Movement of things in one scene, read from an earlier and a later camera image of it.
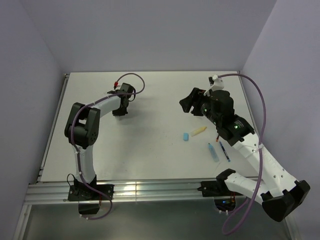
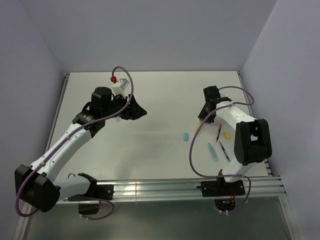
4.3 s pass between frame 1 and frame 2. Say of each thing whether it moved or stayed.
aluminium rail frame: stayed
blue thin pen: stayed
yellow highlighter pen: moved
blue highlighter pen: stayed
